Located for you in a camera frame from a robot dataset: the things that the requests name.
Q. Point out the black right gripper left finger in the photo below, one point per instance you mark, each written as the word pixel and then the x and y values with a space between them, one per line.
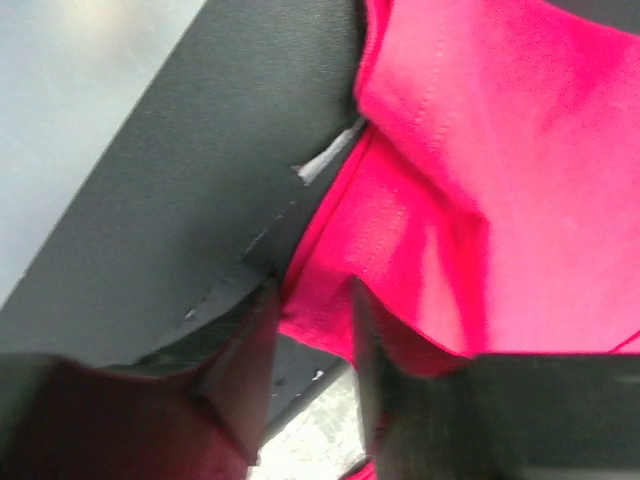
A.
pixel 64 420

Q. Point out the red t shirt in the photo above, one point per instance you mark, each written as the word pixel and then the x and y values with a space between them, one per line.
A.
pixel 492 203

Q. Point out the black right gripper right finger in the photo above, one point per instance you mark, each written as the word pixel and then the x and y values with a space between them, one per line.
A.
pixel 428 414

